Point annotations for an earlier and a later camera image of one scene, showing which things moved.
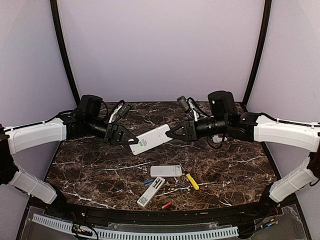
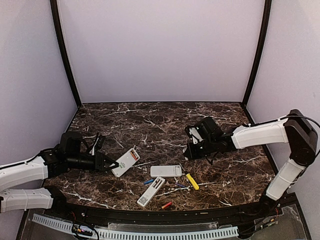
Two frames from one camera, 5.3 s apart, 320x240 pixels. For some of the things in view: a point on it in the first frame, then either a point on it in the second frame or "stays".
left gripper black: x=114 y=132 → x=99 y=159
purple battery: x=179 y=185 stays
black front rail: x=60 y=214 stays
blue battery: x=148 y=181 stays
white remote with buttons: x=151 y=139 → x=125 y=162
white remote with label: x=151 y=192 stays
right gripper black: x=189 y=127 → x=192 y=155
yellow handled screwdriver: x=192 y=181 stays
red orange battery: x=166 y=205 stays
